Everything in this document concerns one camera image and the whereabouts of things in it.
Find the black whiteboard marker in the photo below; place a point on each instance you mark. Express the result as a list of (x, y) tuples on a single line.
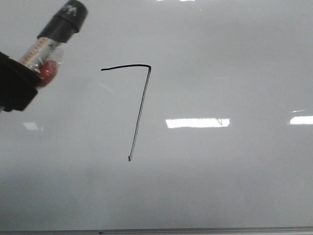
[(42, 57)]

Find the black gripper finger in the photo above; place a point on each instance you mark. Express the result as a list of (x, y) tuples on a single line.
[(18, 85)]

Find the white whiteboard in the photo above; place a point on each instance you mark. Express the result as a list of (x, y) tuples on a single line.
[(168, 114)]

